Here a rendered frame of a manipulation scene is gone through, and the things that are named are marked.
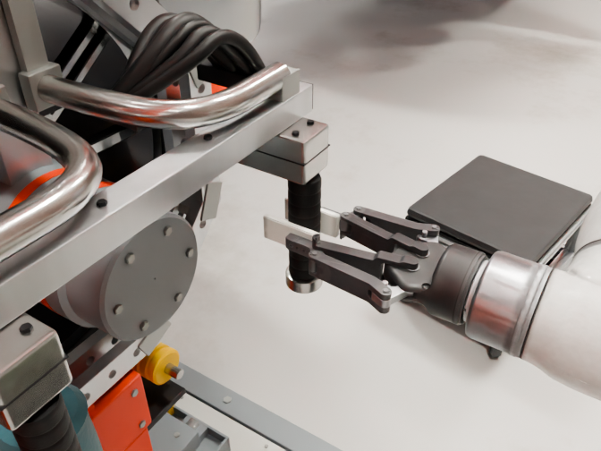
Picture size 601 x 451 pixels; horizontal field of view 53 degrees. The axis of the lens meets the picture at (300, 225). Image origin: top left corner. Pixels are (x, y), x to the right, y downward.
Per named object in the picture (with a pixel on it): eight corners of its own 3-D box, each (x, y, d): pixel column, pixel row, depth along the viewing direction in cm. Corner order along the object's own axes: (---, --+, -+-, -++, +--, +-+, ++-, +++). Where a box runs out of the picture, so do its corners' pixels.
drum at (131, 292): (78, 230, 75) (50, 128, 67) (211, 293, 66) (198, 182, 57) (-25, 295, 65) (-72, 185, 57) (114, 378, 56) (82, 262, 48)
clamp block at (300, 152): (259, 143, 68) (258, 100, 65) (329, 165, 64) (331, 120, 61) (232, 163, 64) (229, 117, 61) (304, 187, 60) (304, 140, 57)
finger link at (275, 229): (320, 254, 65) (317, 259, 65) (266, 234, 68) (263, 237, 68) (320, 233, 64) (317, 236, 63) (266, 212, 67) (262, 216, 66)
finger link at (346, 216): (423, 252, 60) (431, 246, 61) (338, 208, 66) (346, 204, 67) (419, 282, 62) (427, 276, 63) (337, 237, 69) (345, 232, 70)
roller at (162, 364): (67, 304, 107) (59, 279, 104) (194, 374, 94) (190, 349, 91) (40, 324, 103) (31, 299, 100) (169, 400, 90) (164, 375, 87)
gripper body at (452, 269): (455, 345, 58) (368, 309, 62) (484, 294, 64) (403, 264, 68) (468, 286, 53) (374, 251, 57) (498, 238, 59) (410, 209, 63)
